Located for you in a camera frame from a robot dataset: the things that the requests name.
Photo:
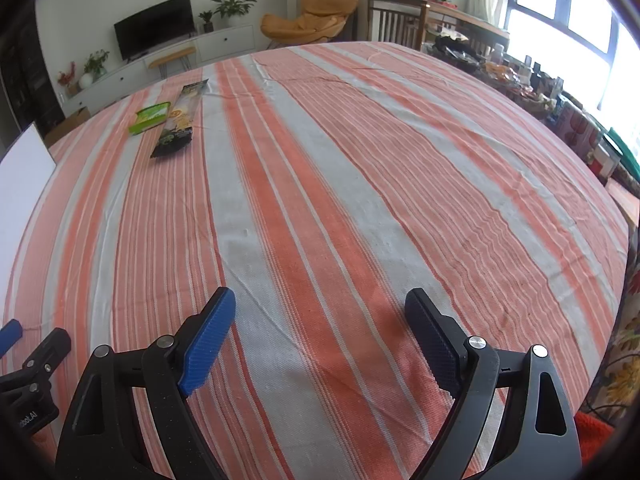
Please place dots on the white television cabinet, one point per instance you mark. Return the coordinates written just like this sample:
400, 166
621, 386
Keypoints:
225, 40

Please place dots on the brown cardboard box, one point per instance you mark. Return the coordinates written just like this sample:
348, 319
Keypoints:
67, 125

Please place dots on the dark bowl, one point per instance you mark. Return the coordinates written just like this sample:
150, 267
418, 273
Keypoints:
455, 50

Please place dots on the black television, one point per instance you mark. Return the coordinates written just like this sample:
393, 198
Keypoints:
155, 27

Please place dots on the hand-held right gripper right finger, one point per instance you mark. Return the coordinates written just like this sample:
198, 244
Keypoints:
435, 345

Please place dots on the orange fluffy clothing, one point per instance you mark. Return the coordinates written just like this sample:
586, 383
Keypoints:
595, 435

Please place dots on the green snack packet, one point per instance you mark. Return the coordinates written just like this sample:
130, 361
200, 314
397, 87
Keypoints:
150, 119

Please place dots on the orange striped tablecloth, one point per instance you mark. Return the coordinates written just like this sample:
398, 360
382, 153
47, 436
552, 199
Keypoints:
350, 185

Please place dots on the large leafy plant white pot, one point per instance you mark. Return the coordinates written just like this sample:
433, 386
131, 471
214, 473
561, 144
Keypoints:
232, 9

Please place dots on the small plant dark pot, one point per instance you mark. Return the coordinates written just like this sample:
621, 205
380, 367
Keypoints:
206, 21

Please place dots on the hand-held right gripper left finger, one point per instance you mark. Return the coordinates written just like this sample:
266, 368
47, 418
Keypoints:
207, 342

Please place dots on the green plant with flowers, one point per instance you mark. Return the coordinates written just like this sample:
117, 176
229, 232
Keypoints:
96, 62

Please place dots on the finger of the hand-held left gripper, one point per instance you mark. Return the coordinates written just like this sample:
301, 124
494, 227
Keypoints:
9, 337
50, 355

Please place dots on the orange lounge chair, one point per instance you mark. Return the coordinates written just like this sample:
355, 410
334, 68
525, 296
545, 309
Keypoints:
310, 20

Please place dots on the round white vase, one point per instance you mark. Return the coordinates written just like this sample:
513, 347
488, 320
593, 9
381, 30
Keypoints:
86, 81

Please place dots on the dark display cabinet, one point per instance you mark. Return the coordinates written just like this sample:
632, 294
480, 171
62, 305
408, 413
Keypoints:
25, 80

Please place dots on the large window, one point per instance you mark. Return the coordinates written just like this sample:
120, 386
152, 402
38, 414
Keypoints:
575, 35

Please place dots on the wooden sideboard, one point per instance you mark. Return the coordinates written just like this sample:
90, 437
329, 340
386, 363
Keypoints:
470, 22

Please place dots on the long yellow and black packet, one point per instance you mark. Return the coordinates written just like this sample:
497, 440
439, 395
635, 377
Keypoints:
180, 115

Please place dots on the green cloth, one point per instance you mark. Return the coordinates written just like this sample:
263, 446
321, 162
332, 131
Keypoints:
625, 152

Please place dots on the wooden bench with hairpin legs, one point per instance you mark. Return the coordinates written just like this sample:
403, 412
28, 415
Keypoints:
172, 55

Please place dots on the white cardboard box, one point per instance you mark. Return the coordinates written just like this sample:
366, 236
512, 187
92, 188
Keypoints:
20, 185

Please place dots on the dark wooden chair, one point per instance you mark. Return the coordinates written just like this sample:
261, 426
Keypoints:
397, 22

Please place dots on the bowl of mixed snacks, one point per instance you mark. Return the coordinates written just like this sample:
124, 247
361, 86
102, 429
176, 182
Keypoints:
505, 74

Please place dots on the red flower bouquet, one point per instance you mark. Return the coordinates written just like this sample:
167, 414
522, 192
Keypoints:
66, 76

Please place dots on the floral patterned cloth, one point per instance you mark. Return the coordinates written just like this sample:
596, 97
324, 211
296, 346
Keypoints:
622, 350

